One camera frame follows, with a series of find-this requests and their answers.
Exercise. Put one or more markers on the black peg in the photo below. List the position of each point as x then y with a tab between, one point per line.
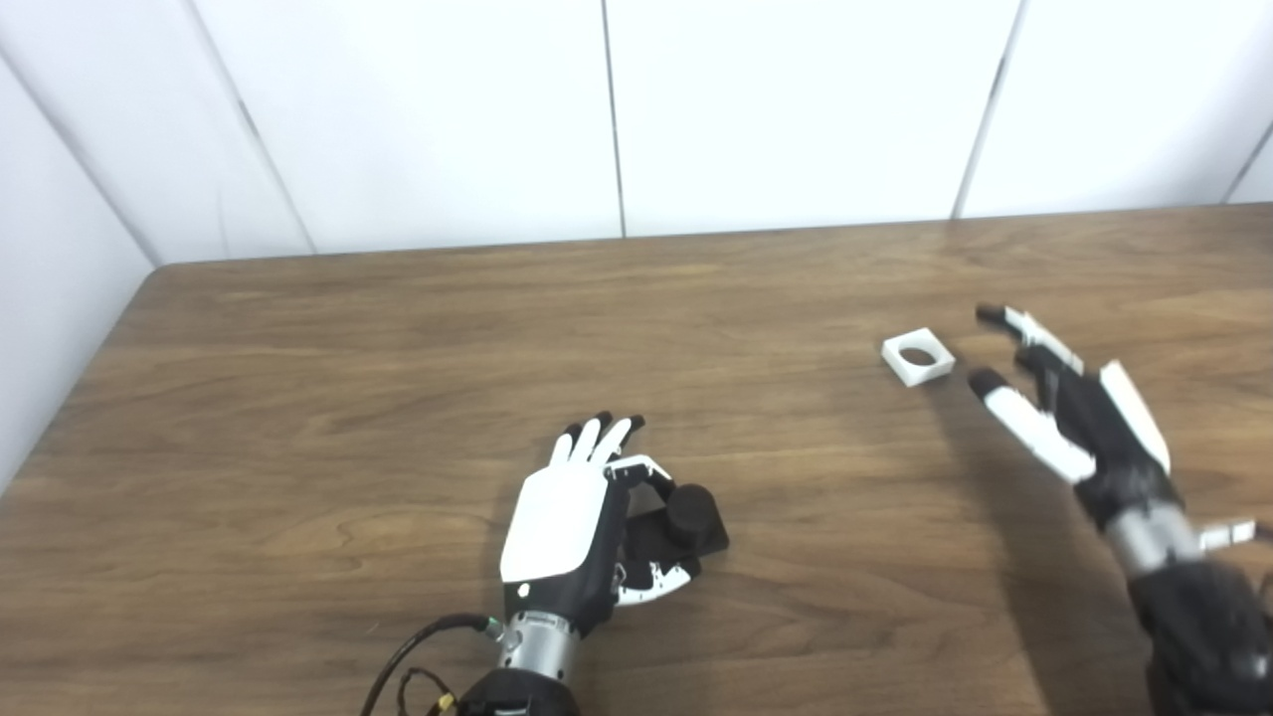
691	517

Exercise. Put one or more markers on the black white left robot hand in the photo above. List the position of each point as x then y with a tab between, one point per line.
557	522

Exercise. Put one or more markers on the white square piece with hole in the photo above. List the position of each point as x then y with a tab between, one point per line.
900	366

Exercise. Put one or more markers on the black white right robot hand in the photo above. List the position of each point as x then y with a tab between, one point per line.
1094	418

